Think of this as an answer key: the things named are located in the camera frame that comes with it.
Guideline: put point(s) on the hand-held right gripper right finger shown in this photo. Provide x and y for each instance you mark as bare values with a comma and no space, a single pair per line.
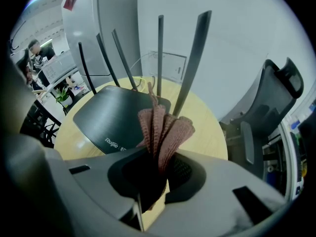
217,194

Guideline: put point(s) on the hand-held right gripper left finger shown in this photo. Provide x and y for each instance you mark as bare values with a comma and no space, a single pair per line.
93,181

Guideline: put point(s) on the black router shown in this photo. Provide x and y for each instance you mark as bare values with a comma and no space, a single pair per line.
111,117

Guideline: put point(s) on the brown cloth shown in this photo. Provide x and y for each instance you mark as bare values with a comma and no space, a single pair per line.
172,137

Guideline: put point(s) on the potted green plant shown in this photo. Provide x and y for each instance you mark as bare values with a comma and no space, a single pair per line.
63,97

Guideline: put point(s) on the black high-back office chair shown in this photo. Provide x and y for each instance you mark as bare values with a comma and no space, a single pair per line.
271,95

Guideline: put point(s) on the silver refrigerator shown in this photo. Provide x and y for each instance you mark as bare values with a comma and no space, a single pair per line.
81,33

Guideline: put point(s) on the red paper decoration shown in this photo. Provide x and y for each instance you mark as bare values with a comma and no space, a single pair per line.
71,0

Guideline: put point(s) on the white wall network box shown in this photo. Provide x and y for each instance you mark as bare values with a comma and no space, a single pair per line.
170,65

